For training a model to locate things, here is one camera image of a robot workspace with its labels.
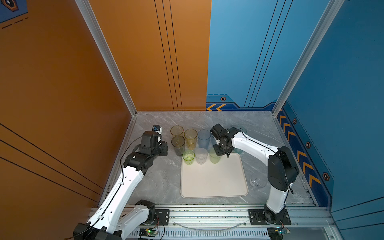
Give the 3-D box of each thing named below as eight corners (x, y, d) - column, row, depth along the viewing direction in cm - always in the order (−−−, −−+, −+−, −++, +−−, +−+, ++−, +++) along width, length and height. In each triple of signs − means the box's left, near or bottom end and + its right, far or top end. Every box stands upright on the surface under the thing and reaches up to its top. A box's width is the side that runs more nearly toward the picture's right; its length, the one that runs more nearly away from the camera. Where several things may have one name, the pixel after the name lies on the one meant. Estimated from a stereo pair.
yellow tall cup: (188, 151, 100) (186, 139, 89) (186, 142, 105) (184, 129, 94) (198, 149, 101) (198, 136, 90) (195, 140, 106) (195, 127, 95)
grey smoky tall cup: (173, 156, 97) (170, 145, 86) (174, 147, 101) (172, 135, 91) (185, 156, 97) (183, 145, 86) (185, 147, 101) (184, 135, 91)
